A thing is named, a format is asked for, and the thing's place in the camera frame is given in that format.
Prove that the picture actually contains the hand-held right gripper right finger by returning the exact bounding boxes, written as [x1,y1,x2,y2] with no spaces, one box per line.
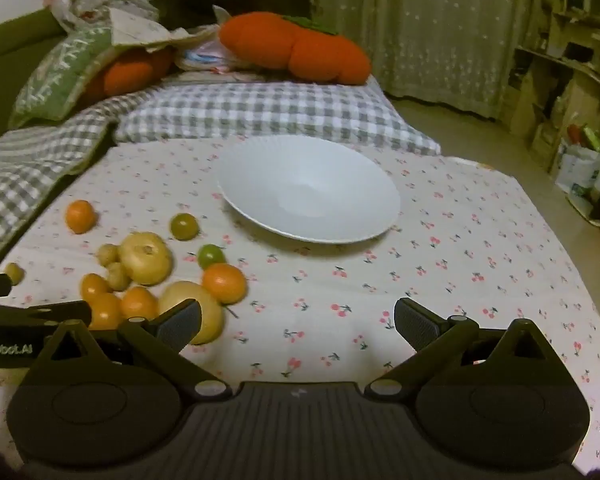
[364,297,576,403]

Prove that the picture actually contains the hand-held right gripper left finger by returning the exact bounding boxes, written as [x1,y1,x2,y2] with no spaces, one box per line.
[27,299,233,403]

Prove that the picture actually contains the large yellow tomato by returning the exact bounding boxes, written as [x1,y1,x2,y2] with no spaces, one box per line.
[157,281,225,346]
[118,231,174,286]

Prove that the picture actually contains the green orange tomato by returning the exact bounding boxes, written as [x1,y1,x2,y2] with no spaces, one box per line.
[169,212,200,242]

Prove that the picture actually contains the white ribbed plate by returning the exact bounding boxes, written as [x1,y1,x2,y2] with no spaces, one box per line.
[216,135,402,245]

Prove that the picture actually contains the grey checkered blanket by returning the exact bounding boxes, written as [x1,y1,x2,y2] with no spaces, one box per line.
[0,92,131,272]

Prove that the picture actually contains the white shopping bag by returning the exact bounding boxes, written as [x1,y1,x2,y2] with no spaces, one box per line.
[555,125,600,202]

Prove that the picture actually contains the green sofa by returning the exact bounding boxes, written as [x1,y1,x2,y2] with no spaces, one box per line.
[0,7,66,156]

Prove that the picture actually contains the green embroidered pillow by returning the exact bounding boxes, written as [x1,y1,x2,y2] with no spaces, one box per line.
[8,25,117,130]

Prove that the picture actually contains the grey checkered pillow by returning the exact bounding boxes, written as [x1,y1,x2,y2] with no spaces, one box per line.
[114,81,442,157]

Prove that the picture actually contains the small orange pumpkin cushion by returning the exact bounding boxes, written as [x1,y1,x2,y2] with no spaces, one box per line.
[82,49,175,102]

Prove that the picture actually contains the plastic bag with pink packets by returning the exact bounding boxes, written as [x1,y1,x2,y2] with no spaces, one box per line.
[174,5,261,78]

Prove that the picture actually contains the floral cloth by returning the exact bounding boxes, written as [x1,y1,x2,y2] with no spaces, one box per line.
[107,2,218,53]

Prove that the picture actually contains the crumpled clear plastic bag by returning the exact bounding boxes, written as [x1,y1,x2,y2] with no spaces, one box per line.
[50,0,131,28]

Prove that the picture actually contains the large orange pumpkin cushion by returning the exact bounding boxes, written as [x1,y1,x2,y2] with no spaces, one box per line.
[218,11,372,86]

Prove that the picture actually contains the wooden shelf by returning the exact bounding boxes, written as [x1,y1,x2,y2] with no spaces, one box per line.
[510,0,600,171]

